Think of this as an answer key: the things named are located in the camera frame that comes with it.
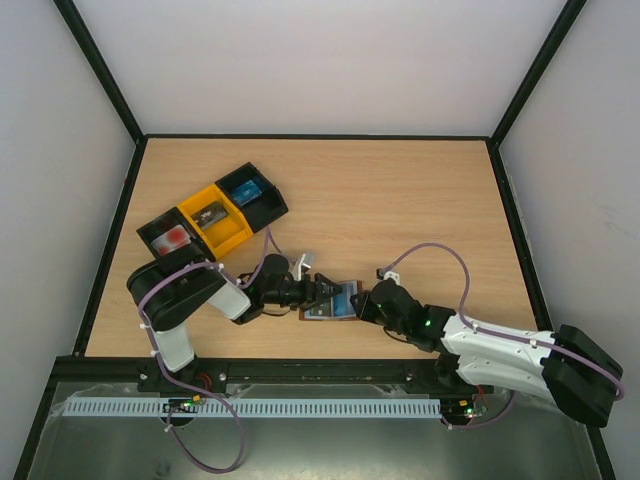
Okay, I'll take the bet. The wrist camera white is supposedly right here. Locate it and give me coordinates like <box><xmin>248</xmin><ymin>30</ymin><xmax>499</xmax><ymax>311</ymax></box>
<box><xmin>376</xmin><ymin>268</ymin><xmax>400</xmax><ymax>284</ymax></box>
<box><xmin>292</xmin><ymin>252</ymin><xmax>314</xmax><ymax>281</ymax></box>

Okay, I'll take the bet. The grey VIP card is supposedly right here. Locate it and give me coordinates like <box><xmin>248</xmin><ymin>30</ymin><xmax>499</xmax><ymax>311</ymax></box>
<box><xmin>304</xmin><ymin>299</ymin><xmax>333</xmax><ymax>320</ymax></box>

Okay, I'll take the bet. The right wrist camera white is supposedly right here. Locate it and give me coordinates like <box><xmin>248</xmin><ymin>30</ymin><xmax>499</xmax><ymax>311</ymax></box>
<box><xmin>376</xmin><ymin>268</ymin><xmax>400</xmax><ymax>284</ymax></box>

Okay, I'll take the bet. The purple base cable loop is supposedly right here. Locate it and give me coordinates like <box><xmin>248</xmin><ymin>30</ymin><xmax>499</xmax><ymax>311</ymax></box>
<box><xmin>162</xmin><ymin>383</ymin><xmax>246</xmax><ymax>474</ymax></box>

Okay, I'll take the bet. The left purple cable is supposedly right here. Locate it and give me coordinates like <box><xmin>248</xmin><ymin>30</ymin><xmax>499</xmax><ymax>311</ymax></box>
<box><xmin>138</xmin><ymin>225</ymin><xmax>301</xmax><ymax>396</ymax></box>

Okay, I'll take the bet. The red white card in bin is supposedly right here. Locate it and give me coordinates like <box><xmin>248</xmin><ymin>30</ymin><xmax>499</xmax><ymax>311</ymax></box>
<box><xmin>151</xmin><ymin>225</ymin><xmax>191</xmax><ymax>256</ymax></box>

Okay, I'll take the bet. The black bin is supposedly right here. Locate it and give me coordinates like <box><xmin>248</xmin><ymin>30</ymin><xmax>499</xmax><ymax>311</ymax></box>
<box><xmin>215</xmin><ymin>162</ymin><xmax>289</xmax><ymax>233</ymax></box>
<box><xmin>136</xmin><ymin>207</ymin><xmax>216</xmax><ymax>262</ymax></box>

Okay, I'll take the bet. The black bin left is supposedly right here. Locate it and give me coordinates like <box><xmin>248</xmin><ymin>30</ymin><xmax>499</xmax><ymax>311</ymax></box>
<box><xmin>136</xmin><ymin>207</ymin><xmax>216</xmax><ymax>262</ymax></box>

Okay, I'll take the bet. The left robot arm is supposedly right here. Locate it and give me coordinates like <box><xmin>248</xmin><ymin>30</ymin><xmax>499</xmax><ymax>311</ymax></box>
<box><xmin>126</xmin><ymin>253</ymin><xmax>344</xmax><ymax>373</ymax></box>

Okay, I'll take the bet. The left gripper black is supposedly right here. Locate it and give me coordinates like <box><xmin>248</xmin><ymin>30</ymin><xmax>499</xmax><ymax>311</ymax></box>
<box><xmin>263</xmin><ymin>273</ymin><xmax>342</xmax><ymax>312</ymax></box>

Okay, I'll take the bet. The brown leather card holder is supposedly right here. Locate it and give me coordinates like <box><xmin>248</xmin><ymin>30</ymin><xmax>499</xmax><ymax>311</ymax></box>
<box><xmin>299</xmin><ymin>280</ymin><xmax>362</xmax><ymax>321</ymax></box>

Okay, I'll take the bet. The blue card in bin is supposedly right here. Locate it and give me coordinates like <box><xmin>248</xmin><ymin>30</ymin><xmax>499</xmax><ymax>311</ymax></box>
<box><xmin>231</xmin><ymin>180</ymin><xmax>262</xmax><ymax>207</ymax></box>

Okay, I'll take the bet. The slotted cable duct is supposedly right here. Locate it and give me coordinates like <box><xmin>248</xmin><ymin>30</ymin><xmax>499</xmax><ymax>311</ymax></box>
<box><xmin>62</xmin><ymin>397</ymin><xmax>441</xmax><ymax>419</ymax></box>

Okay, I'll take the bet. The black bin right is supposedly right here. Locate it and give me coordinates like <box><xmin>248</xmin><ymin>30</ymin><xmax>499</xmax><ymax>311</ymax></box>
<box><xmin>215</xmin><ymin>162</ymin><xmax>289</xmax><ymax>233</ymax></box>

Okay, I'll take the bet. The dark card in bin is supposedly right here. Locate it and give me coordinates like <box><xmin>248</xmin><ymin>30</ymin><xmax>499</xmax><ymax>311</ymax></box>
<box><xmin>191</xmin><ymin>201</ymin><xmax>228</xmax><ymax>230</ymax></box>

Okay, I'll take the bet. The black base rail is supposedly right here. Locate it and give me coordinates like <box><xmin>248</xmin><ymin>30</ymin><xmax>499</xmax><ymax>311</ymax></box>
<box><xmin>184</xmin><ymin>358</ymin><xmax>476</xmax><ymax>397</ymax></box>

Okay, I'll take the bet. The black frame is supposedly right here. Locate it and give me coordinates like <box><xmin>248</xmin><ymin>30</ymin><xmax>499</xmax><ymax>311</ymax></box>
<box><xmin>53</xmin><ymin>0</ymin><xmax>587</xmax><ymax>359</ymax></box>

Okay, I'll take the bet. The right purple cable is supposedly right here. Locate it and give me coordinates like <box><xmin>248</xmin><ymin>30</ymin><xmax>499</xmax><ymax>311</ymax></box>
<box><xmin>382</xmin><ymin>243</ymin><xmax>626</xmax><ymax>431</ymax></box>

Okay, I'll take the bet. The yellow bin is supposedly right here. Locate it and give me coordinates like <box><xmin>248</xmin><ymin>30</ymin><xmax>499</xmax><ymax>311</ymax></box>
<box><xmin>177</xmin><ymin>184</ymin><xmax>254</xmax><ymax>260</ymax></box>

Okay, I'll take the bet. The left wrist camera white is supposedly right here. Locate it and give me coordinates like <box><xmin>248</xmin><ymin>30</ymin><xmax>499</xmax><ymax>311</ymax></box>
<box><xmin>292</xmin><ymin>252</ymin><xmax>314</xmax><ymax>281</ymax></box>

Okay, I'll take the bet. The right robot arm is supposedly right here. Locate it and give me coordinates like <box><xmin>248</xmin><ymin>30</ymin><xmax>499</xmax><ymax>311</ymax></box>
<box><xmin>350</xmin><ymin>279</ymin><xmax>623</xmax><ymax>428</ymax></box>

